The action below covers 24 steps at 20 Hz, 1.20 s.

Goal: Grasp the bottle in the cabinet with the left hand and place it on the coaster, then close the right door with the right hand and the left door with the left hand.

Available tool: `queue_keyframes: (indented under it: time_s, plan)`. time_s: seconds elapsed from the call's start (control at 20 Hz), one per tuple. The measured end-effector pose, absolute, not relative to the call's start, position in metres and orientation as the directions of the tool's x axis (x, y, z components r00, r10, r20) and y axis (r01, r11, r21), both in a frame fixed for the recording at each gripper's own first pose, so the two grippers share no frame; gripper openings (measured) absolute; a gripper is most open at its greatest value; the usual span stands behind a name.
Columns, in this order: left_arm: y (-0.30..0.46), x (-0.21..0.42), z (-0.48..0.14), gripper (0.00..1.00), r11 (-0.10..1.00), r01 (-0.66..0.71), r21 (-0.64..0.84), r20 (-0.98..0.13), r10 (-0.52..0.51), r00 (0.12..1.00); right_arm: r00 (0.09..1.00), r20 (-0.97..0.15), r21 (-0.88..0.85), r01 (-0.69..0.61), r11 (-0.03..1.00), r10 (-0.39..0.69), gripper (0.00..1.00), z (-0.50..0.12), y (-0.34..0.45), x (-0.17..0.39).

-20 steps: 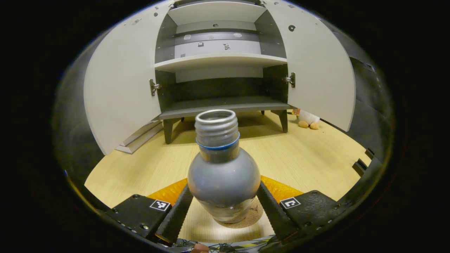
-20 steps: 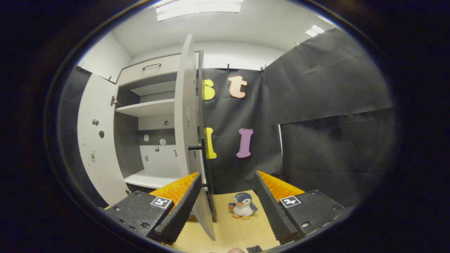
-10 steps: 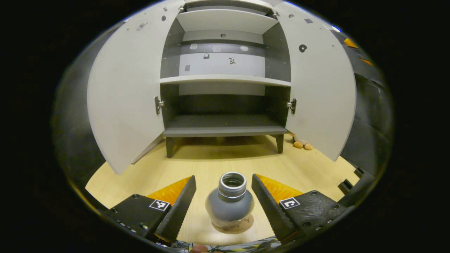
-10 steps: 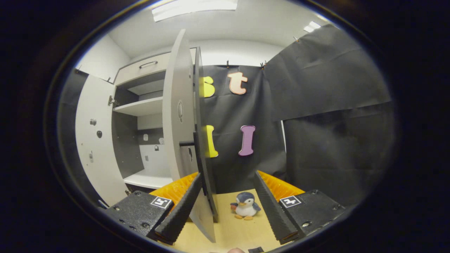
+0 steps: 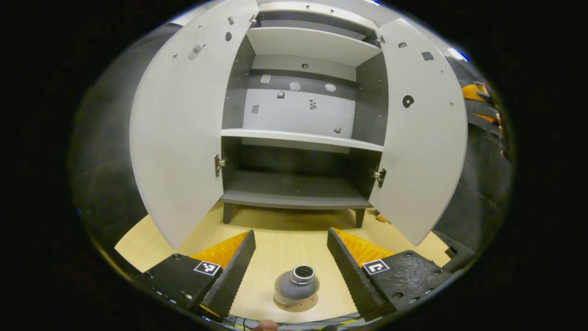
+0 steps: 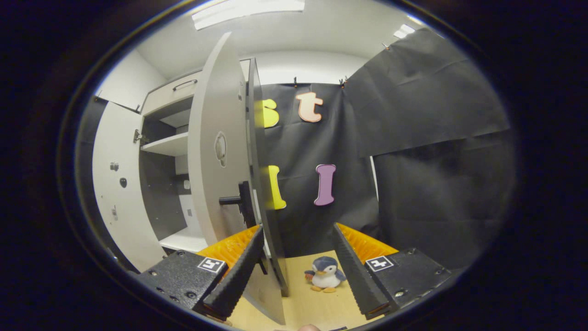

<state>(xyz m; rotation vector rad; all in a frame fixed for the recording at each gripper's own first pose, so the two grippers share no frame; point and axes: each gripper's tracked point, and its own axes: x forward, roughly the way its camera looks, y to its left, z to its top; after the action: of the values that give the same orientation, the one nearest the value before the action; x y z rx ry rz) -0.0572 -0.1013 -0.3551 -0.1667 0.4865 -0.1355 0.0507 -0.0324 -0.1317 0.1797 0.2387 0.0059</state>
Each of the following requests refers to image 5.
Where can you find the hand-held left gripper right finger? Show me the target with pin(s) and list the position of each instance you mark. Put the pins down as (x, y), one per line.
(351, 276)

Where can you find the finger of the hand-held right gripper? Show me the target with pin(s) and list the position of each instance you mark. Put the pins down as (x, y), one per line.
(472, 93)

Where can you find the light grey cabinet door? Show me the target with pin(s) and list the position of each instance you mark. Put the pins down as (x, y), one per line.
(183, 138)
(422, 151)

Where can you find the metal door hinge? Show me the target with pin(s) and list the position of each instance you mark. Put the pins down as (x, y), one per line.
(219, 165)
(379, 40)
(380, 177)
(253, 19)

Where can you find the round cork coaster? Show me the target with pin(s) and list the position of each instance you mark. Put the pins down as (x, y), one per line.
(296, 307)

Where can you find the white cabinet shelf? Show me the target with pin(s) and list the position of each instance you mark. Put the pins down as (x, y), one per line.
(317, 43)
(298, 138)

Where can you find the silver bottle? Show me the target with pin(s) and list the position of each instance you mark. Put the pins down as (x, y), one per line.
(296, 281)

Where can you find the black backdrop cloth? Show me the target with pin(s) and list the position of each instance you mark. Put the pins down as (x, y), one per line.
(105, 161)

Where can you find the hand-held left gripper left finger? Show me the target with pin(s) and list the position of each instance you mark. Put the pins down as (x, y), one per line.
(232, 278)

